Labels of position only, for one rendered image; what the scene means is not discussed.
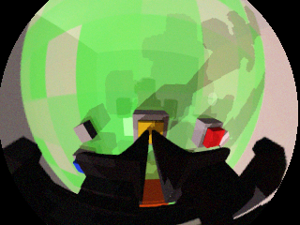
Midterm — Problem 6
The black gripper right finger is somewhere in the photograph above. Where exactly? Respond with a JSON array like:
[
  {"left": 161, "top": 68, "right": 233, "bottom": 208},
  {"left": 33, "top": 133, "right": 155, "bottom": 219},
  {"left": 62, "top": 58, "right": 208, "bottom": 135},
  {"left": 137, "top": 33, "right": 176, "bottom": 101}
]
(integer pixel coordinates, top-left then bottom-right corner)
[{"left": 151, "top": 130, "right": 230, "bottom": 203}]

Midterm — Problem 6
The blue button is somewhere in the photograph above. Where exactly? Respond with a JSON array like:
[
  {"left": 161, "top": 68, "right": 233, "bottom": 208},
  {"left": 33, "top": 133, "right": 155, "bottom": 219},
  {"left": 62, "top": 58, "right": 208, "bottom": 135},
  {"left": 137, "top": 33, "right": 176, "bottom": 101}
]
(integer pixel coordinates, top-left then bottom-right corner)
[{"left": 72, "top": 149, "right": 95, "bottom": 173}]

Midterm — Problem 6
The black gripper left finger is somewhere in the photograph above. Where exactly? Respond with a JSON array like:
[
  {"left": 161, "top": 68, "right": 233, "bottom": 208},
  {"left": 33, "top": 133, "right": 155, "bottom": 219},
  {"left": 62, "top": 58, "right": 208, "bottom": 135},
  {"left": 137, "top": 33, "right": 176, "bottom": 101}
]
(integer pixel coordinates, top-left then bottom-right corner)
[{"left": 76, "top": 130, "right": 150, "bottom": 205}]

